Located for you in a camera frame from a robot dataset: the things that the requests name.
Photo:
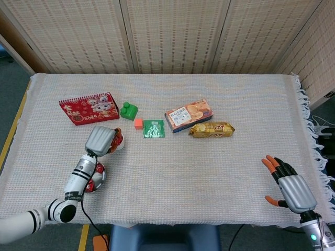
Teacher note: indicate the orange floor block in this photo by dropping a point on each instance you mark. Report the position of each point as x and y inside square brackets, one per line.
[98, 244]

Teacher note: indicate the orange cube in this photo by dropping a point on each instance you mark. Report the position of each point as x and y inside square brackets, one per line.
[138, 124]

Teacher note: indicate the green toy block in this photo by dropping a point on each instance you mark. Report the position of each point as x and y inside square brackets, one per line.
[129, 112]

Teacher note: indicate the orange blue biscuit box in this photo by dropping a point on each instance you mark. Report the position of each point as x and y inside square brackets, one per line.
[188, 115]

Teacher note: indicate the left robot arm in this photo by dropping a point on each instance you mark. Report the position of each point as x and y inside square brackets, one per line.
[78, 177]

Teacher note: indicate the blue background object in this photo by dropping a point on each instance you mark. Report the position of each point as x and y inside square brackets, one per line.
[2, 52]

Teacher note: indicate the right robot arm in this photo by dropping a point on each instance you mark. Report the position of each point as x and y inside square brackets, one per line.
[311, 227]

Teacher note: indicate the red desk calendar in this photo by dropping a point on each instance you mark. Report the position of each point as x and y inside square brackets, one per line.
[89, 112]

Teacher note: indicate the green foil sachet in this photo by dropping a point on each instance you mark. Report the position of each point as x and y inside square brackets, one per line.
[154, 129]

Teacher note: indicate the white paper cup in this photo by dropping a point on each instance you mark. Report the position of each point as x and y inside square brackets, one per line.
[122, 146]

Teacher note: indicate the blue cushioned chair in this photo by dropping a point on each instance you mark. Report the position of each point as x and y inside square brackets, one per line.
[162, 239]

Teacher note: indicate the white waffle tablecloth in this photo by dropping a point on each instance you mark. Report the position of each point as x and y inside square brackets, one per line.
[183, 170]

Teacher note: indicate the round metal plate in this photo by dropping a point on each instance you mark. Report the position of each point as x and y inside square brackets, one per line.
[100, 180]

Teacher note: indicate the golden biscuit packet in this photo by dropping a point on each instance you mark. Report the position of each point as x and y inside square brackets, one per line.
[212, 130]

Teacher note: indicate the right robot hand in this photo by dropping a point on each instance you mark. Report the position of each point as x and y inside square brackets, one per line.
[298, 193]

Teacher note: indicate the woven bamboo screen panel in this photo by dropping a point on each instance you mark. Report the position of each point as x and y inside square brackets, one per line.
[319, 52]
[73, 34]
[15, 41]
[261, 34]
[178, 34]

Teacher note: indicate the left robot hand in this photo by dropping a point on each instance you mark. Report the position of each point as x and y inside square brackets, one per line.
[100, 141]

